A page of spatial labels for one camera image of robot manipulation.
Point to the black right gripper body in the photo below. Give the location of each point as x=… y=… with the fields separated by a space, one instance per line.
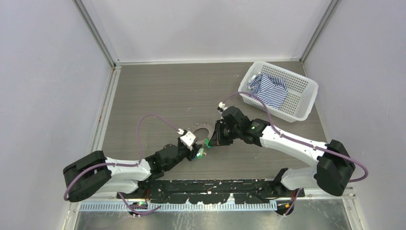
x=225 y=133

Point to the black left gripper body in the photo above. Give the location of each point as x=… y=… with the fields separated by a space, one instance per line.
x=182 y=153

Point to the green key tag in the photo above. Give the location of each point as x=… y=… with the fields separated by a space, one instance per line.
x=200 y=154
x=207 y=143

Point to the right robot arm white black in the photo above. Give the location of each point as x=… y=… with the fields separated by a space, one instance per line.
x=328 y=166

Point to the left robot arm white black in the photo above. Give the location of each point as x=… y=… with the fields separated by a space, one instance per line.
x=96 y=173

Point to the blue white striped cloth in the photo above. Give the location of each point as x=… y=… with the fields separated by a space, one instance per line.
x=269 y=89

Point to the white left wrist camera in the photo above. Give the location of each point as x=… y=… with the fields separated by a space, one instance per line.
x=187 y=138

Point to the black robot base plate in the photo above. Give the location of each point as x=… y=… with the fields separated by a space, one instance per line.
x=244 y=191

